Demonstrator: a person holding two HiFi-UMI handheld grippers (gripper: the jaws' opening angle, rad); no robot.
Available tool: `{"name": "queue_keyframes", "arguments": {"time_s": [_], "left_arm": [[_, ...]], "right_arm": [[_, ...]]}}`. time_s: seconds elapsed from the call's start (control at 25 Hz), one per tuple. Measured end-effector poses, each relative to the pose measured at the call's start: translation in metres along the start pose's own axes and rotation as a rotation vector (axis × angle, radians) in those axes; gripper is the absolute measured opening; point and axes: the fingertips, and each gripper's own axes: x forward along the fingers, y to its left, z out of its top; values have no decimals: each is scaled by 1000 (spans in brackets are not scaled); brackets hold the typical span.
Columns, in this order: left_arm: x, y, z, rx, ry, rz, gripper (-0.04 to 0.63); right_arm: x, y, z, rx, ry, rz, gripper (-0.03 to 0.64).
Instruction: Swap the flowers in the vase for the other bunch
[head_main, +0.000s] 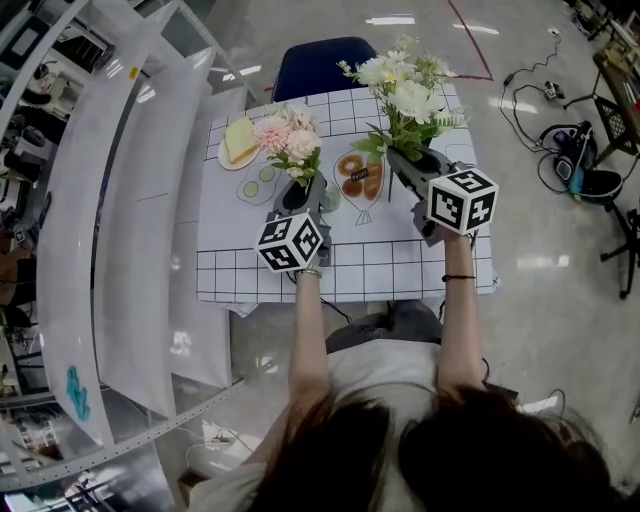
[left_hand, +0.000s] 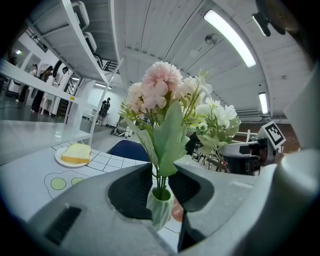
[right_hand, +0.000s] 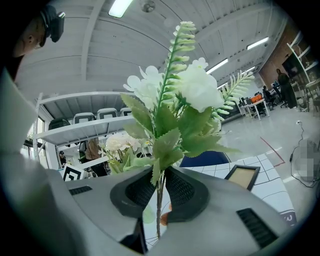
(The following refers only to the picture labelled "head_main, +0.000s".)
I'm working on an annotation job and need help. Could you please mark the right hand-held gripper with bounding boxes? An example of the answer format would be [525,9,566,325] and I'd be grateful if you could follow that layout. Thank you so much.
[385,145,501,250]

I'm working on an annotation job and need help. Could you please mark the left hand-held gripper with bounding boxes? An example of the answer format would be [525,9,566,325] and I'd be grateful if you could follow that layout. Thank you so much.
[255,172,334,274]

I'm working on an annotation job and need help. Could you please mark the green glass vase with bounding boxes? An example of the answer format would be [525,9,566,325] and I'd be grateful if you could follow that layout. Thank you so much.
[321,180,343,214]

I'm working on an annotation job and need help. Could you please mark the pink flowers bunch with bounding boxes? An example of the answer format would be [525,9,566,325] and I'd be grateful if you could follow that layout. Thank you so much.
[252,103,324,189]

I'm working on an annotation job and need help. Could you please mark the white flowers bunch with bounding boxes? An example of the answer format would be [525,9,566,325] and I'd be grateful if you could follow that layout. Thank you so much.
[336,32,472,203]

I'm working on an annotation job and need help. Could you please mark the person's right forearm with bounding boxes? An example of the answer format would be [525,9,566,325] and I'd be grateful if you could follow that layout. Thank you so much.
[436,230,487,394]

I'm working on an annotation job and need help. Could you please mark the person's left forearm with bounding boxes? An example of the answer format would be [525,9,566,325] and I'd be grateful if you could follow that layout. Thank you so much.
[287,266,332,406]

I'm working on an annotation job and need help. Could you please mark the white round plate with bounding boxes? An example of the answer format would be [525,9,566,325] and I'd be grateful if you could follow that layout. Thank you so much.
[217,117,262,172]

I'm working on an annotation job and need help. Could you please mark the white grid tablecloth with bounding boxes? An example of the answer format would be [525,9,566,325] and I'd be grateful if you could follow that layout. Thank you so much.
[195,82,502,305]

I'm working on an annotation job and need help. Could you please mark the bread slice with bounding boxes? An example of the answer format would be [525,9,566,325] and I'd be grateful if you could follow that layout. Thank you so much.
[222,116,259,165]

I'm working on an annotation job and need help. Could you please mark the blue chair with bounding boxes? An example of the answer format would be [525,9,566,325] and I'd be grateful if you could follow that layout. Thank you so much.
[271,35,380,104]

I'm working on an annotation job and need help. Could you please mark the person's grey trousers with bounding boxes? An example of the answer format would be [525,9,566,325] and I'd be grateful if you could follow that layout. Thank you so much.
[324,299,445,354]

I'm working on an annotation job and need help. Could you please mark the black headset on floor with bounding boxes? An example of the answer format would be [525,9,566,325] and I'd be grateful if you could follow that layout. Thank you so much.
[536,120,625,202]

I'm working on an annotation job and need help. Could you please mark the white metal shelf rack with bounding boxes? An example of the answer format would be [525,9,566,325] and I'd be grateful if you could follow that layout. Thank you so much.
[0,0,261,501]

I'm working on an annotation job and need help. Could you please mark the person's white shirt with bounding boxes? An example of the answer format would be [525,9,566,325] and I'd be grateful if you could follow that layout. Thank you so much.
[187,339,501,512]

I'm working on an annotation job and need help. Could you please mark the black stool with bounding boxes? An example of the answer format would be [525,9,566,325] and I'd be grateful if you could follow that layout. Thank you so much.
[563,69,640,156]

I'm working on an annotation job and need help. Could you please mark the black office chair base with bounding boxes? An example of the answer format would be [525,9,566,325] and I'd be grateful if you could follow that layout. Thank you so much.
[598,202,640,301]

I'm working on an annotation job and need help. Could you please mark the wooden table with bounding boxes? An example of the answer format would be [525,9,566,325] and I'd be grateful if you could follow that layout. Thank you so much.
[591,19,640,156]

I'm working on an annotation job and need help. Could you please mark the black floor cable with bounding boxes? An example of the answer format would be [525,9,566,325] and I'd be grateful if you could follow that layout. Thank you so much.
[498,32,569,151]

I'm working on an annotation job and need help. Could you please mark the white floor cable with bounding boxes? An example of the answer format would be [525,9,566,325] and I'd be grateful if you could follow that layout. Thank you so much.
[183,419,261,467]

